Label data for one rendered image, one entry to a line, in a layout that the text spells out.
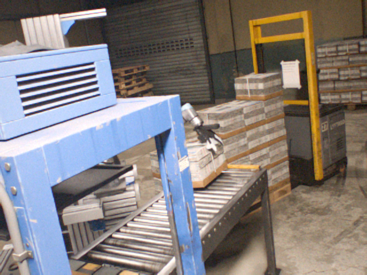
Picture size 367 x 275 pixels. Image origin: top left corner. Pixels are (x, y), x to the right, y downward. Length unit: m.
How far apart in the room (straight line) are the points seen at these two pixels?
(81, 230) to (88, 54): 2.07
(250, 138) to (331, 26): 6.30
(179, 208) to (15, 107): 0.65
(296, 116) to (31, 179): 3.96
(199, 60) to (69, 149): 9.98
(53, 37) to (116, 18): 9.37
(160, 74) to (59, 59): 10.39
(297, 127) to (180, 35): 6.92
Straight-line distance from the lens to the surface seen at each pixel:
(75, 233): 3.19
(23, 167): 0.88
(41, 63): 1.15
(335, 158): 4.81
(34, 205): 0.90
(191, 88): 11.11
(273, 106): 4.06
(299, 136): 4.67
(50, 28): 2.91
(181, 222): 1.44
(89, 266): 1.95
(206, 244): 2.02
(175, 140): 1.33
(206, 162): 2.55
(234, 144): 3.68
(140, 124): 1.17
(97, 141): 1.03
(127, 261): 1.92
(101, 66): 1.32
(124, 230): 2.22
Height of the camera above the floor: 1.72
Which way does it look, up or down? 13 degrees down
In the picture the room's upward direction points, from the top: 8 degrees counter-clockwise
